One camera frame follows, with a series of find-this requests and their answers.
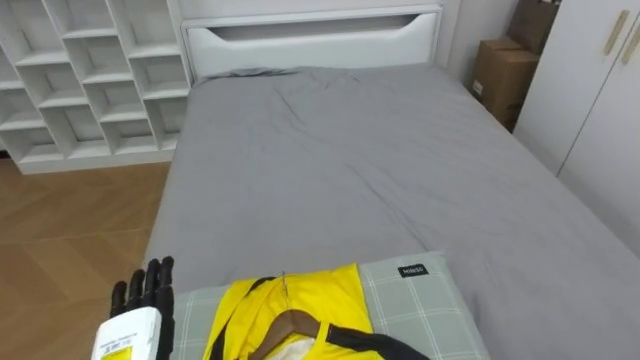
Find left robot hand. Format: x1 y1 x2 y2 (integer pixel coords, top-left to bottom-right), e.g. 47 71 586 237
90 256 176 360

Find brown wooden clothes hanger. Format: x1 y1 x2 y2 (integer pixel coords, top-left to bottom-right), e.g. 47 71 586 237
248 271 322 360

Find yellow and black garment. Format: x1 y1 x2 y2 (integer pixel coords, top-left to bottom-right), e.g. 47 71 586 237
202 263 432 360

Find grey bed with white headboard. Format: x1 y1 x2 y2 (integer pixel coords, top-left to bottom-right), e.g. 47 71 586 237
142 3 640 360

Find white cubby shelf unit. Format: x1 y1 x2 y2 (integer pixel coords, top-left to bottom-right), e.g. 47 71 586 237
0 0 193 176

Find green checked pillow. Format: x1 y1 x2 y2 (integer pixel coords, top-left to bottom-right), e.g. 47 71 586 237
168 250 492 360

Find tall dark brown cardboard box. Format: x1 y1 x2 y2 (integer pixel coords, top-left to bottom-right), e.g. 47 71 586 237
506 0 563 57

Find white wardrobe with gold handles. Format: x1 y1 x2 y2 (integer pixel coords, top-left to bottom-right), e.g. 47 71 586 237
512 0 640 259

